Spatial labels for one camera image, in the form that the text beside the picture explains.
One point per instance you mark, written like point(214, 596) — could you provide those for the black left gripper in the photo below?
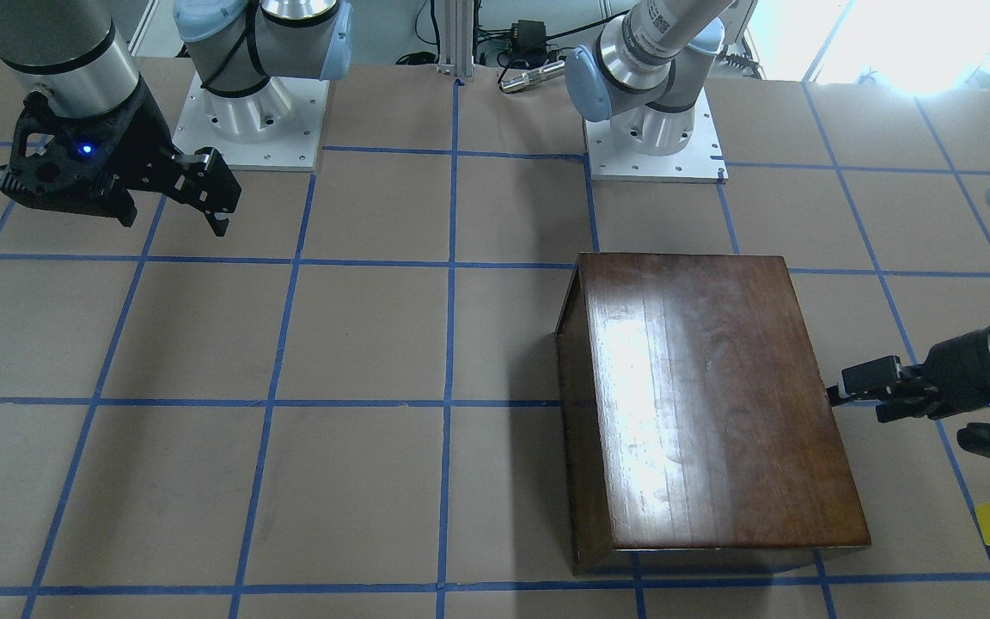
point(959, 362)

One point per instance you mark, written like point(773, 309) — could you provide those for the silver cylindrical connector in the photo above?
point(532, 78)

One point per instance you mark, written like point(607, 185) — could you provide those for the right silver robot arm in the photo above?
point(73, 49)

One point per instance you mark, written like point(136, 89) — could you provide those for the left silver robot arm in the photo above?
point(651, 64)

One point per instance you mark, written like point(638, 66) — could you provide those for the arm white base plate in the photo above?
point(645, 144)
point(277, 129)

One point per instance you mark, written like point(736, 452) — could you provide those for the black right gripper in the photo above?
point(145, 129)

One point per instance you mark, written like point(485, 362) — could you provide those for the dark wooden drawer box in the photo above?
point(697, 429)

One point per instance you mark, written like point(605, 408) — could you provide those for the black adapter behind table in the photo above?
point(528, 43)

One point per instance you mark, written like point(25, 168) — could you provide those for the aluminium frame post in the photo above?
point(455, 35)

